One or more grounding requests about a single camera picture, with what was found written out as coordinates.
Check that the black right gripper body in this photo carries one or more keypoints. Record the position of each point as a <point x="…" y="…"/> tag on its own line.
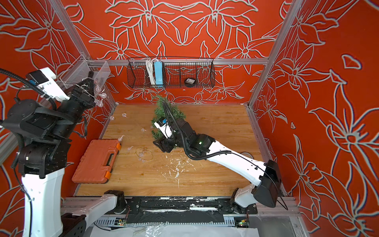
<point x="165" y="143"/>

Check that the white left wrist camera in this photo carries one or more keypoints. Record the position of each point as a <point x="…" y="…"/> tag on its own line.
<point x="44" y="79"/>

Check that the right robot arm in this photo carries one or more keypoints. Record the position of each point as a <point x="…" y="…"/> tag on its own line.
<point x="264" y="177"/>

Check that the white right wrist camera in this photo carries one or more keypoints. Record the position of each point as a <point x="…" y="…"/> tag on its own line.
<point x="162" y="125"/>

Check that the small black device in basket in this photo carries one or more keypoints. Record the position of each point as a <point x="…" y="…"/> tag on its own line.
<point x="190" y="81"/>

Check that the teal box in basket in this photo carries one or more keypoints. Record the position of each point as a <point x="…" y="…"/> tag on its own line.
<point x="158" y="66"/>

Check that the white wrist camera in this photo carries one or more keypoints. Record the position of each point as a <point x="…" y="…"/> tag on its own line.
<point x="44" y="79"/>
<point x="162" y="125"/>

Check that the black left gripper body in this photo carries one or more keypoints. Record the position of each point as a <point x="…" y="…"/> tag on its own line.
<point x="84" y="100"/>

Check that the orange plastic tool case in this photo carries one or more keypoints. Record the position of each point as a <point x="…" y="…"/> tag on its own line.
<point x="96" y="165"/>

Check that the clear bulb string lights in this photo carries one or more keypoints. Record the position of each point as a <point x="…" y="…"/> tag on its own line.
<point x="128" y="124"/>

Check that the clear acrylic wall bin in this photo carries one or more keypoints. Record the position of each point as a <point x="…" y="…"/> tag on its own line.
<point x="78" y="72"/>

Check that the black wire wall basket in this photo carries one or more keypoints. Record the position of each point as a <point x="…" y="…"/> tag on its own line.
<point x="141" y="72"/>

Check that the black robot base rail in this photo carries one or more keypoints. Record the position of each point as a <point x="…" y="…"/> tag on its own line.
<point x="203" y="211"/>

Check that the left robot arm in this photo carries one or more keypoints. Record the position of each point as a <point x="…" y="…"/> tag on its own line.
<point x="43" y="136"/>

